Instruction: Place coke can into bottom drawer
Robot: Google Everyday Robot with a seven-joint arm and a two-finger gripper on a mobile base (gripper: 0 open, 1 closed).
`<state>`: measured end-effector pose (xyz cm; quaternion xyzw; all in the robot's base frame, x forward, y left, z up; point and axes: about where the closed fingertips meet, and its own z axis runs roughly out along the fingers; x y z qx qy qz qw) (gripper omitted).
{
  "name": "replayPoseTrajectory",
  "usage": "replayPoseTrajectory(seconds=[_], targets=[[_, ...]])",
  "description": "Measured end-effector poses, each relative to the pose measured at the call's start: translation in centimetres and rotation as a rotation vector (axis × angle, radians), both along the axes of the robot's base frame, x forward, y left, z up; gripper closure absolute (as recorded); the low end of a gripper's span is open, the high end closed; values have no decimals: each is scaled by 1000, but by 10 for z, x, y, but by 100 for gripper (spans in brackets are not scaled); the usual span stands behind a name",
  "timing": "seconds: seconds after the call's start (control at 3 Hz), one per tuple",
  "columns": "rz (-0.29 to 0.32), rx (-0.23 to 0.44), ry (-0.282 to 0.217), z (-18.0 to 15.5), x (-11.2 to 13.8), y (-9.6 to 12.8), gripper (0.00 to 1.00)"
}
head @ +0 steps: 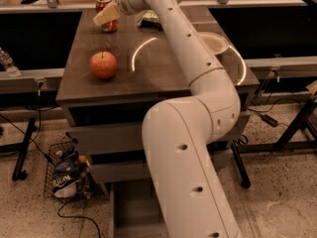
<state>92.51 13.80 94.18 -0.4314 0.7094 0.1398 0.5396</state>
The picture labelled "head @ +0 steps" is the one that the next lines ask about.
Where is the clear plastic water bottle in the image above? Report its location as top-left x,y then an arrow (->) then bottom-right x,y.
0,48 -> 21,77

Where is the drawer with handle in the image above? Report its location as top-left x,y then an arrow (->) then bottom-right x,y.
70,107 -> 146,155
90,150 -> 151,183

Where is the black table leg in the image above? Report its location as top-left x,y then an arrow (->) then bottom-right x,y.
231,142 -> 251,188
12,118 -> 36,181

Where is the red apple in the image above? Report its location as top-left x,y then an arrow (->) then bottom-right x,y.
89,52 -> 118,79

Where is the white bowl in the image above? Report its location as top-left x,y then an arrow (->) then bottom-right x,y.
199,32 -> 229,55

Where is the middle drawer with handle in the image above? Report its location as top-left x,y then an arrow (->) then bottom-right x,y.
90,150 -> 151,183

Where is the chip bag in basket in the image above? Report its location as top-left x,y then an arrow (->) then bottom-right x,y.
52,174 -> 76,198

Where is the green chip bag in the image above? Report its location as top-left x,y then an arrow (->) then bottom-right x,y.
137,10 -> 161,29

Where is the black floor cable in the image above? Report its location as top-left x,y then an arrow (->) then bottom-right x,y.
56,196 -> 102,238

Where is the black left table leg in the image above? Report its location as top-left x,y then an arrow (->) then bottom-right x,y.
12,118 -> 36,181

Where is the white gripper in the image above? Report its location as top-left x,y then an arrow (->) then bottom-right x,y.
93,0 -> 148,26

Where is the top drawer with handle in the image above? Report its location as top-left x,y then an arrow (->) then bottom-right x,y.
70,107 -> 146,155

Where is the grey drawer cabinet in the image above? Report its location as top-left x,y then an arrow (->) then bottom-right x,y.
54,5 -> 261,196

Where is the black wire basket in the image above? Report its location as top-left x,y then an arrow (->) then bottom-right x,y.
44,141 -> 96,202

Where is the black right table leg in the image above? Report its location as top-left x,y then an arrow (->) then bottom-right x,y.
231,142 -> 251,188

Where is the red coke can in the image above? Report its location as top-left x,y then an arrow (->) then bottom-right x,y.
93,0 -> 120,33

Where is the open bottom drawer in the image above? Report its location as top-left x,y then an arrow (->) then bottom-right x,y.
109,178 -> 169,238

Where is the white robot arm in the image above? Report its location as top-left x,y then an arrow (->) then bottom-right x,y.
94,0 -> 243,238

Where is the black power adapter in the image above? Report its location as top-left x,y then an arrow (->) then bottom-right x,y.
262,115 -> 278,127

